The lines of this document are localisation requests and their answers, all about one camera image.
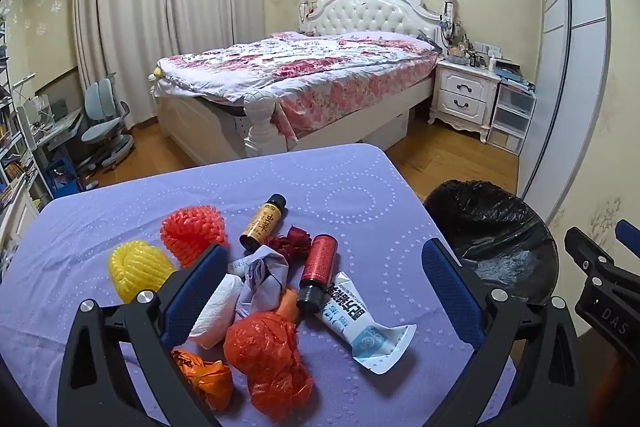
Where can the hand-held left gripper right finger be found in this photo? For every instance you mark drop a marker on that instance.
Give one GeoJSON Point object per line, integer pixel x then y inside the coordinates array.
{"type": "Point", "coordinates": [445, 289]}

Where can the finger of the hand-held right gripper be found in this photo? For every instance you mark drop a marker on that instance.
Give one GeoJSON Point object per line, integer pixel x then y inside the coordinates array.
{"type": "Point", "coordinates": [631, 237]}
{"type": "Point", "coordinates": [590, 257]}

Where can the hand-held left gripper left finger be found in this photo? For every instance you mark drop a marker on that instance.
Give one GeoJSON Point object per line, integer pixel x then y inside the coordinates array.
{"type": "Point", "coordinates": [195, 289]}

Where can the white tissue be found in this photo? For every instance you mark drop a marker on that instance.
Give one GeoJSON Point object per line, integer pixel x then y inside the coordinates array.
{"type": "Point", "coordinates": [217, 312]}

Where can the orange foam fruit net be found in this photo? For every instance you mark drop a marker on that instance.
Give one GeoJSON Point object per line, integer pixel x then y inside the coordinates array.
{"type": "Point", "coordinates": [192, 232]}

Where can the yellow foam fruit net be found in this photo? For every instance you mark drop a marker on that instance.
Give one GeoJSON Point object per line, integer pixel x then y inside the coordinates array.
{"type": "Point", "coordinates": [137, 269]}

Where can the trash bin with black bag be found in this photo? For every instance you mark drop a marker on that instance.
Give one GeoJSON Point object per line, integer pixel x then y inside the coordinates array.
{"type": "Point", "coordinates": [492, 227]}

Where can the small orange plastic bag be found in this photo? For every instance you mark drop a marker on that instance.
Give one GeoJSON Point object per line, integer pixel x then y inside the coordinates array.
{"type": "Point", "coordinates": [210, 379]}

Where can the white squeezed tube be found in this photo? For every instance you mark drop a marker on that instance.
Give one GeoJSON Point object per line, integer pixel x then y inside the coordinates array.
{"type": "Point", "coordinates": [360, 324]}

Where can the brown bottle with black cap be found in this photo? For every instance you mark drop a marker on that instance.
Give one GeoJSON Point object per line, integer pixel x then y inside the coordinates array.
{"type": "Point", "coordinates": [261, 223]}

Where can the orange plastic lump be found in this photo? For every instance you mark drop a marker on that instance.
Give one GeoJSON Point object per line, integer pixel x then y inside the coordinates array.
{"type": "Point", "coordinates": [290, 304]}

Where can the large orange plastic bag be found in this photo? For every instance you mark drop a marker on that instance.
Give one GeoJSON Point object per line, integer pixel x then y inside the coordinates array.
{"type": "Point", "coordinates": [265, 357]}

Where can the dark red wrapper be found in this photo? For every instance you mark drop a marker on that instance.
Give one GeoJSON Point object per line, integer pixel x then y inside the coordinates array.
{"type": "Point", "coordinates": [292, 244]}

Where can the red bottle with black cap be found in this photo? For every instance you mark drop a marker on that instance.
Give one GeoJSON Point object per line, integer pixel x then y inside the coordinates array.
{"type": "Point", "coordinates": [317, 267]}

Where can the clear plastic drawer unit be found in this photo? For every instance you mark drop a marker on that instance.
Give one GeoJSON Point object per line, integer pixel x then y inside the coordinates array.
{"type": "Point", "coordinates": [510, 117]}

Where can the purple tablecloth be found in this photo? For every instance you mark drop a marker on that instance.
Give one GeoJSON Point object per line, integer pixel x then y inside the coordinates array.
{"type": "Point", "coordinates": [320, 187]}

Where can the blue basket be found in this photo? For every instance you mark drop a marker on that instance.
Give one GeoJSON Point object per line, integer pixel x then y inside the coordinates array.
{"type": "Point", "coordinates": [62, 179]}

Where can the white sliding wardrobe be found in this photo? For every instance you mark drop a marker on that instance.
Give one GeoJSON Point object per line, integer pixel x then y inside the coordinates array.
{"type": "Point", "coordinates": [565, 57]}

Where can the grey desk chair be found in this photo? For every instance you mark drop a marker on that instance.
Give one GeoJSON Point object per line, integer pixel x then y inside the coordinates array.
{"type": "Point", "coordinates": [102, 117]}

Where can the white nightstand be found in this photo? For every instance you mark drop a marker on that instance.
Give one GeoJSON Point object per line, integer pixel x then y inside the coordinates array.
{"type": "Point", "coordinates": [462, 94]}

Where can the stack of books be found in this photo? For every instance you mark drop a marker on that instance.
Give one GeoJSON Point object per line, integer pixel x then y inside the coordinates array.
{"type": "Point", "coordinates": [515, 74]}

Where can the white study desk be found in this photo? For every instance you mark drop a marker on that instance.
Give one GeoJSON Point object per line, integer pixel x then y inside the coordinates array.
{"type": "Point", "coordinates": [57, 127]}

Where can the small yellow toy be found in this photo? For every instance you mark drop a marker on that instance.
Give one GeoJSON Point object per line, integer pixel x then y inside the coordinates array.
{"type": "Point", "coordinates": [158, 73]}

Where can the bookshelf with books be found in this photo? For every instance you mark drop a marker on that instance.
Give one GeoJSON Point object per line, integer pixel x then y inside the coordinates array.
{"type": "Point", "coordinates": [12, 147]}

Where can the clutter on nightstand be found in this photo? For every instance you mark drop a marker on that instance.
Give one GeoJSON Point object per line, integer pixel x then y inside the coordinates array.
{"type": "Point", "coordinates": [462, 49]}

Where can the pink floral blanket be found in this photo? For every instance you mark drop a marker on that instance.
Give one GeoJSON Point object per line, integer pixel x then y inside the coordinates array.
{"type": "Point", "coordinates": [300, 72]}

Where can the pink pillow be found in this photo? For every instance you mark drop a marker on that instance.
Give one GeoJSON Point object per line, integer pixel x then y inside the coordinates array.
{"type": "Point", "coordinates": [385, 39]}

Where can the beige curtain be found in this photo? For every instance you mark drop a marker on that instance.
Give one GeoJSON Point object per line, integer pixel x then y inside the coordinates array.
{"type": "Point", "coordinates": [150, 17]}

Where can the white upholstered bed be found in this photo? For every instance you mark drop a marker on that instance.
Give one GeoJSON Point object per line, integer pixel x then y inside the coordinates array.
{"type": "Point", "coordinates": [370, 7]}

